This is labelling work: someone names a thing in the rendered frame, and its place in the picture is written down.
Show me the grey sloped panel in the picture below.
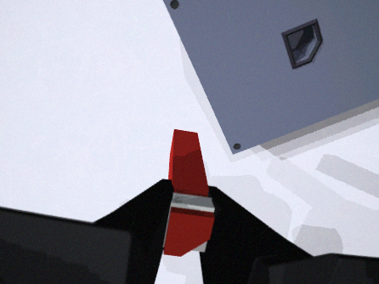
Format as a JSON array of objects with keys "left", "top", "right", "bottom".
[{"left": 163, "top": 0, "right": 379, "bottom": 155}]

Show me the dark red peg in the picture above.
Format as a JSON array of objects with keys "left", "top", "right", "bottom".
[{"left": 164, "top": 129, "right": 215, "bottom": 257}]

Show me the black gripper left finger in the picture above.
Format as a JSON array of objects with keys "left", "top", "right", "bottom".
[{"left": 0, "top": 179, "right": 174, "bottom": 284}]

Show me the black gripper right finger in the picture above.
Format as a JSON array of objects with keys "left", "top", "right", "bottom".
[{"left": 200, "top": 185, "right": 379, "bottom": 284}]

